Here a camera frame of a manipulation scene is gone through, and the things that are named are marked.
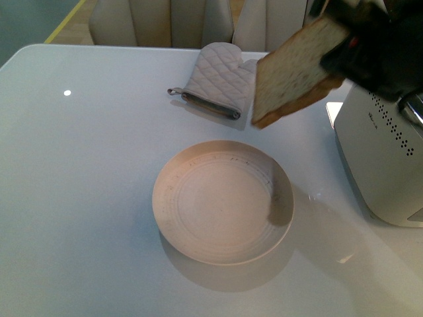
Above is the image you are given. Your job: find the beige chair left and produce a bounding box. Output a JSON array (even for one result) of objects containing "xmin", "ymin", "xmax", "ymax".
[{"xmin": 89, "ymin": 0, "xmax": 234, "ymax": 48}]

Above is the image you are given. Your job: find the round beige plate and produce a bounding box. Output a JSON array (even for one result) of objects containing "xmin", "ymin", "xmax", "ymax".
[{"xmin": 152, "ymin": 140, "xmax": 294, "ymax": 265}]

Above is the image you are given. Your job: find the grey quilted oven mitt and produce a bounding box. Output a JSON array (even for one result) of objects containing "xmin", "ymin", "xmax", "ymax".
[{"xmin": 167, "ymin": 42, "xmax": 257, "ymax": 120}]

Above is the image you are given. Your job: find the slice of brown bread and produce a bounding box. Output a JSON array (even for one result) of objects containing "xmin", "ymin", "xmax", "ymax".
[{"xmin": 251, "ymin": 17, "xmax": 349, "ymax": 129}]

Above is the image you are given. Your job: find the beige chair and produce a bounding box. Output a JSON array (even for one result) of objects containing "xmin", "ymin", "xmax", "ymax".
[
  {"xmin": 89, "ymin": 0, "xmax": 234, "ymax": 48},
  {"xmin": 232, "ymin": 0, "xmax": 312, "ymax": 52}
]

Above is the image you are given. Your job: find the beige chair right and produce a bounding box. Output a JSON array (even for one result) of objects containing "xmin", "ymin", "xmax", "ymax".
[{"xmin": 232, "ymin": 0, "xmax": 312, "ymax": 52}]

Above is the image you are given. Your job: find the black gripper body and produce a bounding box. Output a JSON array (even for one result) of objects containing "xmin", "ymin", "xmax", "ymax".
[{"xmin": 309, "ymin": 1, "xmax": 422, "ymax": 102}]

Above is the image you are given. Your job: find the white chrome toaster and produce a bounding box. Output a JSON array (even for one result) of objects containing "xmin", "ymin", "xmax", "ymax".
[{"xmin": 334, "ymin": 86, "xmax": 422, "ymax": 227}]

